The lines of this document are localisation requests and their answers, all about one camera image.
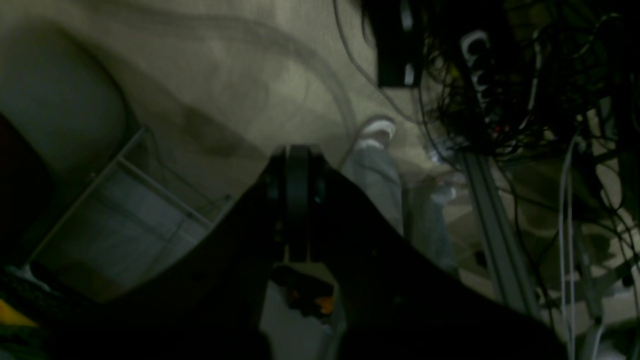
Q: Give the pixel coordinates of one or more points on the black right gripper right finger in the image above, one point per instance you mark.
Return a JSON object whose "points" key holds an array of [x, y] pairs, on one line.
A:
{"points": [[398, 305]]}

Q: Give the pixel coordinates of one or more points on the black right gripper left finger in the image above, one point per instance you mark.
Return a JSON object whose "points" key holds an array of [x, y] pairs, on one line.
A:
{"points": [[206, 306]]}

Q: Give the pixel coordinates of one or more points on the person leg grey trousers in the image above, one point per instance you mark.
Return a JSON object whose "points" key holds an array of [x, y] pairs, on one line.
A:
{"points": [[418, 216]]}

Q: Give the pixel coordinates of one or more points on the white shoe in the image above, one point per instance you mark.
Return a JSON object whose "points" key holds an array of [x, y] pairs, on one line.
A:
{"points": [[376, 132]]}

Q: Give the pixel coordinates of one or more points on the black power strip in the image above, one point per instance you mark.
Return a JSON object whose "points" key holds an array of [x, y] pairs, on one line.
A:
{"points": [[475, 48]]}

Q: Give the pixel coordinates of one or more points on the white wire rack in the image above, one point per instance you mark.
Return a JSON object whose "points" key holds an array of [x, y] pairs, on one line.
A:
{"points": [[134, 220]]}

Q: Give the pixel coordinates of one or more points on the grey aluminium frame post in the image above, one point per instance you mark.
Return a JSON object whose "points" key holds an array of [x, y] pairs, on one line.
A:
{"points": [[506, 265]]}

